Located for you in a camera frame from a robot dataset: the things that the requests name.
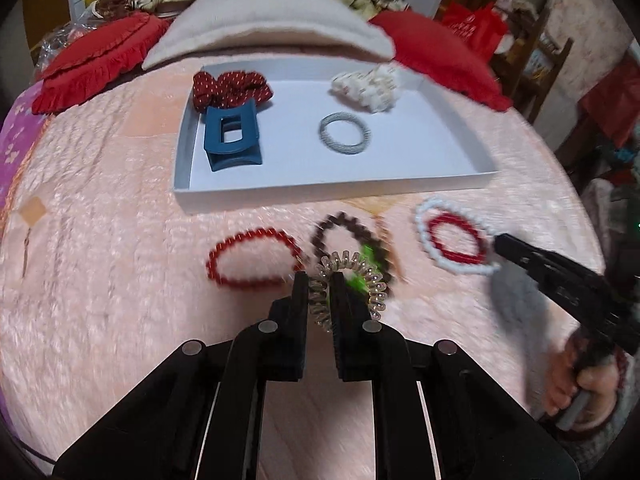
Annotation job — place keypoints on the wooden chair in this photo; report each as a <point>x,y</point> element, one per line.
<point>547,60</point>

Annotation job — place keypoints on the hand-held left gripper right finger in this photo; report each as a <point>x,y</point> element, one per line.
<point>341,332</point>

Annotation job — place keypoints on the person's right hand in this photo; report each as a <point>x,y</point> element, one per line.
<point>595,385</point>

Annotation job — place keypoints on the red shopping bag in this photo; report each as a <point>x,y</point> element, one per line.
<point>475,30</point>

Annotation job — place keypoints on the white shallow box tray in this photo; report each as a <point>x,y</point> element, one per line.
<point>300,165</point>

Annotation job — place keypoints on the red frilled cushion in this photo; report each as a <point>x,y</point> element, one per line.
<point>435,45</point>
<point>90,60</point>

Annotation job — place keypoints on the pink floral curtain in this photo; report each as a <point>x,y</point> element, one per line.
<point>585,20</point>

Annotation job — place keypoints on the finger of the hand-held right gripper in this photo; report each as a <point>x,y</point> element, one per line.
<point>520,252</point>

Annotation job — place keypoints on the white dotted scrunchie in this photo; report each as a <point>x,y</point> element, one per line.
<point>370,90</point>

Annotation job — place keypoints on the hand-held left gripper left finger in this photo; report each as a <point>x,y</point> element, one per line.
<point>300,332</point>

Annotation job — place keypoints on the purple flowered sheet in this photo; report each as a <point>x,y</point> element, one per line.
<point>12,140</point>

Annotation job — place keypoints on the white pillow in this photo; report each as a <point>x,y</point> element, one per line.
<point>260,20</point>

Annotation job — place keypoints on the clear plastic bag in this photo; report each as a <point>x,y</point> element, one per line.
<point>65,40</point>

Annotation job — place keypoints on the blue hair claw clip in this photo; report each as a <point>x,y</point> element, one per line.
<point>215,136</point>

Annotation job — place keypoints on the red polka dot scrunchie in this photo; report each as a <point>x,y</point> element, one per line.
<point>225,85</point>

